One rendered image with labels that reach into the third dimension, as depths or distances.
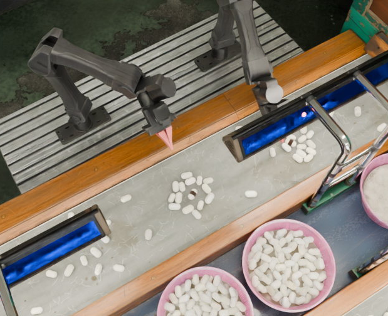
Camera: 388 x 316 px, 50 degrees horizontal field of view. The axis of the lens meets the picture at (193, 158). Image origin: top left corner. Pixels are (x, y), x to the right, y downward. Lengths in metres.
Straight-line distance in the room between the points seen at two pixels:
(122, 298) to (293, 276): 0.49
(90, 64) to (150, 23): 1.63
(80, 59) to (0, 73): 1.63
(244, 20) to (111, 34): 1.57
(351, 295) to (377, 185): 0.38
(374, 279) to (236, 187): 0.48
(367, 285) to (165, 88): 0.79
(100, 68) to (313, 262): 0.83
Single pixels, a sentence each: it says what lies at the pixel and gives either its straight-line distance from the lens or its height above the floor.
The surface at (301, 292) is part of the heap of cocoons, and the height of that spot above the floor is 0.74.
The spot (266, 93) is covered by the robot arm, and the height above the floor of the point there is 0.95.
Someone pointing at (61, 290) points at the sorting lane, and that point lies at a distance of 1.33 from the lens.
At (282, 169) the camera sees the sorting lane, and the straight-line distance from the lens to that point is 1.41.
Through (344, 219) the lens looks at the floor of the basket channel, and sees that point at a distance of 1.46.
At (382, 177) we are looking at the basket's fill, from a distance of 1.50.
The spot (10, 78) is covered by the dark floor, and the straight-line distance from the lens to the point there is 2.76.
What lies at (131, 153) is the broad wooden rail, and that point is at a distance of 1.40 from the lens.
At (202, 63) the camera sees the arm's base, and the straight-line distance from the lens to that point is 1.70.
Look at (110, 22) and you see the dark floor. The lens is 2.86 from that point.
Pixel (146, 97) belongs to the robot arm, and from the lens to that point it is 1.23.
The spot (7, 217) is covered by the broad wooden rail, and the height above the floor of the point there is 0.76.
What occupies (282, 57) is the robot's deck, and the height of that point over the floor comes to 0.67.
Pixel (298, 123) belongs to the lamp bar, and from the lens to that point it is 1.11.
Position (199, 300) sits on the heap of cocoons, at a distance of 1.27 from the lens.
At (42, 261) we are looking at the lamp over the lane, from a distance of 1.01.
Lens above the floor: 1.99
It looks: 63 degrees down
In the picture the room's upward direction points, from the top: 3 degrees counter-clockwise
